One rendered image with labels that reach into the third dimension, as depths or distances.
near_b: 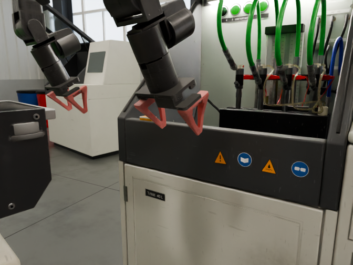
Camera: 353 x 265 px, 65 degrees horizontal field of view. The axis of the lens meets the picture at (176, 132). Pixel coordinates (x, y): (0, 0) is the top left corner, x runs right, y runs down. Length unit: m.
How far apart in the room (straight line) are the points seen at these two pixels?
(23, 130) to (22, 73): 7.55
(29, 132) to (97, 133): 3.29
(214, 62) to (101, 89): 2.53
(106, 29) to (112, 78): 3.02
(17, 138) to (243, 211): 0.59
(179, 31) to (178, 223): 0.63
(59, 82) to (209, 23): 0.81
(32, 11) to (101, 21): 6.04
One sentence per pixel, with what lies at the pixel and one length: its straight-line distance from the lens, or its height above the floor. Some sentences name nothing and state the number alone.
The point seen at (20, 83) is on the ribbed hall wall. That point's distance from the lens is 7.97.
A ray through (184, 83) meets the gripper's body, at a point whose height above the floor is 1.08.
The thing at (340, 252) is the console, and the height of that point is 0.69.
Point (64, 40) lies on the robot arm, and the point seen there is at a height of 1.19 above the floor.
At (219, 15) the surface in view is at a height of 1.26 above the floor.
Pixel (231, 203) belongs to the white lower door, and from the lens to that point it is 0.82.
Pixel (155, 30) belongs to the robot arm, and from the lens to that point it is 0.46.
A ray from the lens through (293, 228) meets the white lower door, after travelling 0.79.
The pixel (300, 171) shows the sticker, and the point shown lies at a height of 0.87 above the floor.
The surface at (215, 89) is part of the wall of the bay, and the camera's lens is 1.36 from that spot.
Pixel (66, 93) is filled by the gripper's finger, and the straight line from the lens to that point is 0.81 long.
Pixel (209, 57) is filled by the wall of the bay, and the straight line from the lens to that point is 1.38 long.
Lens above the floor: 1.10
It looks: 12 degrees down
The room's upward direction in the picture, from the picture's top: straight up
